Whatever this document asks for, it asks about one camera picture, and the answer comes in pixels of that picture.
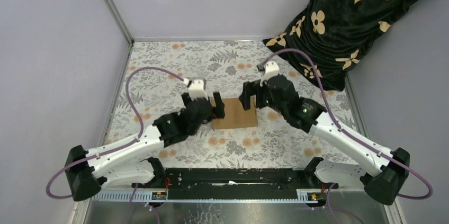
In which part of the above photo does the brown cardboard box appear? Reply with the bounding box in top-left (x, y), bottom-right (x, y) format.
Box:
top-left (211, 97), bottom-right (258, 130)

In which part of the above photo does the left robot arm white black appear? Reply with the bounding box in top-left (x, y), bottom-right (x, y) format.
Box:
top-left (65, 92), bottom-right (225, 202)

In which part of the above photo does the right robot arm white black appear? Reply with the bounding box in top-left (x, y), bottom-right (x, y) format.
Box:
top-left (239, 75), bottom-right (410, 205)

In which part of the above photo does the floral patterned table mat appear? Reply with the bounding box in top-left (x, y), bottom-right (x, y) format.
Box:
top-left (103, 41), bottom-right (352, 168)

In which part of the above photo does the black beige flower blanket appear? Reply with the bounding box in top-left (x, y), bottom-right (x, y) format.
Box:
top-left (263, 0), bottom-right (418, 92)

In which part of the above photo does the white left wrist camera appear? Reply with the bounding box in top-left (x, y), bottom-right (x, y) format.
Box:
top-left (183, 78), bottom-right (209, 101)

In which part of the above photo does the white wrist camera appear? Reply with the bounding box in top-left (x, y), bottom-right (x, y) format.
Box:
top-left (183, 78), bottom-right (209, 101)
top-left (257, 61), bottom-right (279, 86)

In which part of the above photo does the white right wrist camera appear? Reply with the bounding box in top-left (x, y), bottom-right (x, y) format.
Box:
top-left (257, 61), bottom-right (279, 86)

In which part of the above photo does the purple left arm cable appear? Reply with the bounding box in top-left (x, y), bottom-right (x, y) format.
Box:
top-left (46, 66), bottom-right (192, 224)

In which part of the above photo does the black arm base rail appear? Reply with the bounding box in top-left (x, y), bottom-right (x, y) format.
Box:
top-left (131, 168), bottom-right (331, 194)

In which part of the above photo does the grey slotted cable duct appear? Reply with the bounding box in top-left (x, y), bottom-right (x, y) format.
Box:
top-left (90, 189), bottom-right (321, 203)

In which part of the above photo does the aluminium frame post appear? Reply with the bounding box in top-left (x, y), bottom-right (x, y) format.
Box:
top-left (103, 0), bottom-right (134, 46)

